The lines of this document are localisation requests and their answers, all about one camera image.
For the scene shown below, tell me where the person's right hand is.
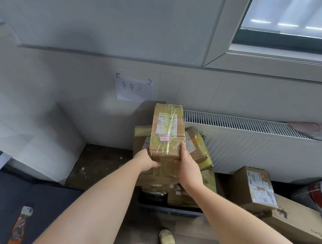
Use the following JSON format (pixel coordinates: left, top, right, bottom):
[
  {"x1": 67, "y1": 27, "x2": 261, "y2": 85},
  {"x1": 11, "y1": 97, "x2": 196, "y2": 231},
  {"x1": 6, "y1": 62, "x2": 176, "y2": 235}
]
[{"x1": 174, "y1": 141, "x2": 204, "y2": 191}]

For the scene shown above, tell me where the person's beige shoe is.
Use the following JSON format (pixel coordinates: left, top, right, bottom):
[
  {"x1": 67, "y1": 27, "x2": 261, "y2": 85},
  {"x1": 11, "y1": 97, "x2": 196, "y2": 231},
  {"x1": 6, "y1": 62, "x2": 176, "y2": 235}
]
[{"x1": 158, "y1": 229, "x2": 176, "y2": 244}]

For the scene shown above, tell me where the person's right forearm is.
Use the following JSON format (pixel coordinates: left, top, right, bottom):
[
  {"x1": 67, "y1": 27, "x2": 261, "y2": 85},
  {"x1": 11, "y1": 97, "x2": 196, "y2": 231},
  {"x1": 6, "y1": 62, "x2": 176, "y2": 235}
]
[{"x1": 182, "y1": 181, "x2": 293, "y2": 244}]

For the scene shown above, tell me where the orange and white utility knife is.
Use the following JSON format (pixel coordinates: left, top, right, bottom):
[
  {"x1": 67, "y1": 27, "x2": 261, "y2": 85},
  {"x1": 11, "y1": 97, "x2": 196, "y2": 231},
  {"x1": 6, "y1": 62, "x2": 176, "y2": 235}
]
[{"x1": 8, "y1": 206, "x2": 34, "y2": 244}]

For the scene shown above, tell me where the person's left hand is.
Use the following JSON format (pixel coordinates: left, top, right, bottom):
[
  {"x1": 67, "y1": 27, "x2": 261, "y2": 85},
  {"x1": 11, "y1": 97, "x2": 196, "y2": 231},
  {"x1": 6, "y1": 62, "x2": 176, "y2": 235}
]
[{"x1": 132, "y1": 149, "x2": 162, "y2": 173}]

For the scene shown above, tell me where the pile of cardboard parcels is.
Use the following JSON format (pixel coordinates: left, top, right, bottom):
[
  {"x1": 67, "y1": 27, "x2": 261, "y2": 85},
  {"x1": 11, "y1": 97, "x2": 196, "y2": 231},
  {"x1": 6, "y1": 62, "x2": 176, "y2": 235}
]
[{"x1": 133, "y1": 126, "x2": 217, "y2": 208}]

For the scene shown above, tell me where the window with grey frame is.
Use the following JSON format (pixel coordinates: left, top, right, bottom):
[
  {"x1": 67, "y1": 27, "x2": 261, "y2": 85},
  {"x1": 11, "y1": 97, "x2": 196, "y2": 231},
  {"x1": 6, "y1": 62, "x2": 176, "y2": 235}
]
[{"x1": 204, "y1": 0, "x2": 322, "y2": 83}]

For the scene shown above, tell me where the dark blue bench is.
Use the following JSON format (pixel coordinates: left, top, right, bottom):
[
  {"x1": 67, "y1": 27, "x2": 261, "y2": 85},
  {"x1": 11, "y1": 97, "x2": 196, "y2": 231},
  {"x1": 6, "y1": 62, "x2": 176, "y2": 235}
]
[{"x1": 0, "y1": 168, "x2": 83, "y2": 244}]

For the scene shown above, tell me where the white wall radiator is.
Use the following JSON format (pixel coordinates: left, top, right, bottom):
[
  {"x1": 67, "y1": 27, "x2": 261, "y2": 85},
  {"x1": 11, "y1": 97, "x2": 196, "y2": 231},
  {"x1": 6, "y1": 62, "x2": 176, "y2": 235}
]
[{"x1": 183, "y1": 110, "x2": 322, "y2": 184}]

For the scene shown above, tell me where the dark plastic crate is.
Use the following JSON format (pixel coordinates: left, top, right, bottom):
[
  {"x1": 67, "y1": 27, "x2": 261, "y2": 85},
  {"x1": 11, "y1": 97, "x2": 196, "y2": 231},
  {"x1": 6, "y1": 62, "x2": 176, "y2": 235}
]
[{"x1": 138, "y1": 187, "x2": 205, "y2": 218}]

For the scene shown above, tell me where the person's left forearm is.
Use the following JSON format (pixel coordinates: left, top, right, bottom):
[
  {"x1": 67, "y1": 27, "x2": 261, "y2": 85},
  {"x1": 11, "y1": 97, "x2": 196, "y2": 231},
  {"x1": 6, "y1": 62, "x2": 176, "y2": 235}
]
[{"x1": 33, "y1": 158, "x2": 143, "y2": 244}]

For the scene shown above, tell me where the cardboard box with white label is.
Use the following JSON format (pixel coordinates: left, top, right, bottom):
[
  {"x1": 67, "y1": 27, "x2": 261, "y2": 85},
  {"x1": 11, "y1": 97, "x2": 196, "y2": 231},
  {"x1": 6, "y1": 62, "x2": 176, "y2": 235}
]
[{"x1": 228, "y1": 166, "x2": 279, "y2": 212}]

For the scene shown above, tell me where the taped cardboard parcel with label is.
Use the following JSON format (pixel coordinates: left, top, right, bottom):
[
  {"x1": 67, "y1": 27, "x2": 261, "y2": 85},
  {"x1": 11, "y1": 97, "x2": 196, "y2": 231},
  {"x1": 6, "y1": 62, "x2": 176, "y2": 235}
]
[{"x1": 148, "y1": 103, "x2": 186, "y2": 164}]

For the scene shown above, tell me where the white paper wall sign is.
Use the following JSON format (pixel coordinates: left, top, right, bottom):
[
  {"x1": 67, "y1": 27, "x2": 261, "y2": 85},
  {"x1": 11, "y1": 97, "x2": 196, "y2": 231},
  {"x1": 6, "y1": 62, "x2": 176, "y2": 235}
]
[{"x1": 114, "y1": 73, "x2": 153, "y2": 102}]

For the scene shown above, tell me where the pink cloth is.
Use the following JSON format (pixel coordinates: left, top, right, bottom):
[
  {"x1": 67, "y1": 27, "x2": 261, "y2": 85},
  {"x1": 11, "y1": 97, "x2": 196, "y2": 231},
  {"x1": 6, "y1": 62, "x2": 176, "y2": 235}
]
[{"x1": 287, "y1": 122, "x2": 322, "y2": 141}]

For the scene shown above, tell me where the small brown taped parcel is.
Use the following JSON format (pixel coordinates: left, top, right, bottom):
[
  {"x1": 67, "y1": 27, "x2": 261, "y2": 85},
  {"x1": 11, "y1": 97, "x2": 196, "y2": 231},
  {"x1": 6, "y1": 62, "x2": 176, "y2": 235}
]
[{"x1": 185, "y1": 127, "x2": 208, "y2": 164}]

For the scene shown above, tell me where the grey plastic bag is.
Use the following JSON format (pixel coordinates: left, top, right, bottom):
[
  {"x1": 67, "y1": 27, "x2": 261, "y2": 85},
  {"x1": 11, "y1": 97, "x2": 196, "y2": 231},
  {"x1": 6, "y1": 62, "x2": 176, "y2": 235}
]
[{"x1": 289, "y1": 177, "x2": 322, "y2": 214}]

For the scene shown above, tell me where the large flat cardboard box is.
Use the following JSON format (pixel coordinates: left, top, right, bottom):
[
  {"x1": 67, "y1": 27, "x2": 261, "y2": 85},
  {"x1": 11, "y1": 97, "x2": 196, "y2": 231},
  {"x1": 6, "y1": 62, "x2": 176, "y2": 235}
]
[{"x1": 262, "y1": 193, "x2": 322, "y2": 244}]

